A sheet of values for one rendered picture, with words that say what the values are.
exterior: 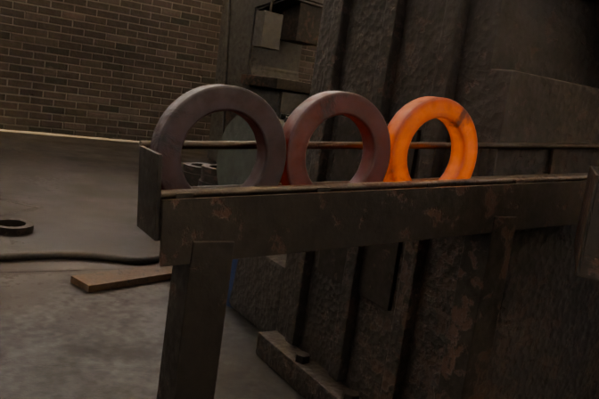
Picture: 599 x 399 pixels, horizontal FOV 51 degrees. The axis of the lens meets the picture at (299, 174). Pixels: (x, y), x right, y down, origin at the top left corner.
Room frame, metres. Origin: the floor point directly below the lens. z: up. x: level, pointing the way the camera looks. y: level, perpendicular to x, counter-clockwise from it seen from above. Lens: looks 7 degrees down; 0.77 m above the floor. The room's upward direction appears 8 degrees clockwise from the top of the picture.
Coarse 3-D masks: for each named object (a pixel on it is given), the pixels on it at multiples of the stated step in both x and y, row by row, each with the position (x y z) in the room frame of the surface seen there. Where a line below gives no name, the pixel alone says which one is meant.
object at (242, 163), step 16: (240, 128) 2.31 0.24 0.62; (224, 160) 2.39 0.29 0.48; (240, 160) 2.28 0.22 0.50; (224, 176) 2.37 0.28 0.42; (240, 176) 2.26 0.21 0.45; (256, 256) 2.01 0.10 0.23; (272, 256) 1.95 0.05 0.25; (240, 272) 2.09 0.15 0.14; (256, 272) 1.99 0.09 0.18; (272, 272) 1.91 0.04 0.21; (240, 288) 2.07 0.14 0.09; (256, 288) 1.98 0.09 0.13; (272, 288) 1.90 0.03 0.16; (240, 304) 2.06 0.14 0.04; (256, 304) 1.97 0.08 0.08; (272, 304) 1.89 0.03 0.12; (256, 320) 1.96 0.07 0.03; (272, 320) 1.88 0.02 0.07
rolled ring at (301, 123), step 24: (312, 96) 0.91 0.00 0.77; (336, 96) 0.91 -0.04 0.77; (360, 96) 0.93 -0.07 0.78; (288, 120) 0.90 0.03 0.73; (312, 120) 0.89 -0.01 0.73; (360, 120) 0.93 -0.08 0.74; (384, 120) 0.96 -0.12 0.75; (288, 144) 0.87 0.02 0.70; (384, 144) 0.96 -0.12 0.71; (288, 168) 0.87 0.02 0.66; (360, 168) 0.97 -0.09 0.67; (384, 168) 0.96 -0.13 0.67
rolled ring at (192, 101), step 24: (192, 96) 0.79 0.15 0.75; (216, 96) 0.81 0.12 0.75; (240, 96) 0.82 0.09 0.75; (168, 120) 0.78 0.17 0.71; (192, 120) 0.79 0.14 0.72; (264, 120) 0.84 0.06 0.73; (168, 144) 0.78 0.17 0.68; (264, 144) 0.85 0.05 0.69; (168, 168) 0.78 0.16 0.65; (264, 168) 0.85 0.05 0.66
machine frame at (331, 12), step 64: (384, 0) 1.56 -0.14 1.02; (448, 0) 1.34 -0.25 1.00; (512, 0) 1.27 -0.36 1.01; (576, 0) 1.37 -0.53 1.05; (320, 64) 1.77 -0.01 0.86; (384, 64) 1.49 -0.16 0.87; (448, 64) 1.31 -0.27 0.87; (512, 64) 1.29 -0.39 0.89; (576, 64) 1.40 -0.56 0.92; (320, 128) 1.68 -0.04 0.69; (512, 128) 1.22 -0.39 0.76; (576, 128) 1.33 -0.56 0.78; (320, 256) 1.64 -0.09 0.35; (384, 256) 1.42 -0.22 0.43; (448, 256) 1.27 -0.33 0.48; (512, 256) 1.26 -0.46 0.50; (320, 320) 1.62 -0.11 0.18; (384, 320) 1.41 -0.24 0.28; (448, 320) 1.25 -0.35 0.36; (512, 320) 1.28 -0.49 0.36; (576, 320) 1.41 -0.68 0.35; (320, 384) 1.49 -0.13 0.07; (384, 384) 1.34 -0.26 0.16; (512, 384) 1.31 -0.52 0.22; (576, 384) 1.43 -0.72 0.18
